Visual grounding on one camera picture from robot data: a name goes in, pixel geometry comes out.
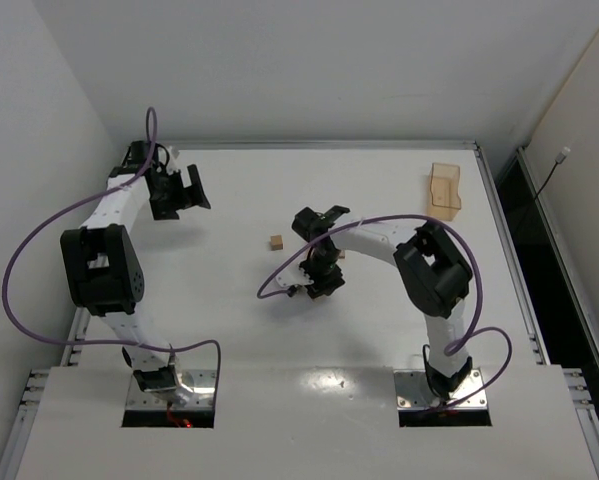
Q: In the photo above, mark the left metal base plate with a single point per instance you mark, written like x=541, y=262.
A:
x=195, y=394

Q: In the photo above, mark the metal base plate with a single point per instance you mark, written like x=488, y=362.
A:
x=195, y=394
x=413, y=393

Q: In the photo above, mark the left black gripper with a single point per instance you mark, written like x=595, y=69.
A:
x=177, y=195

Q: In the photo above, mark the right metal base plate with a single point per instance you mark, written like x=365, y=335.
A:
x=413, y=393

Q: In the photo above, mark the clear amber plastic box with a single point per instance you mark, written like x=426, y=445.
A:
x=444, y=201

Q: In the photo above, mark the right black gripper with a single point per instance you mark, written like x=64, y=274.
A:
x=324, y=282

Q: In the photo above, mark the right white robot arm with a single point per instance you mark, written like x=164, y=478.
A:
x=435, y=275

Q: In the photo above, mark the small wood cube block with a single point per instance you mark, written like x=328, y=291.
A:
x=276, y=242

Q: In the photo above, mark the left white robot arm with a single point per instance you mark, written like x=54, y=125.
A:
x=103, y=271

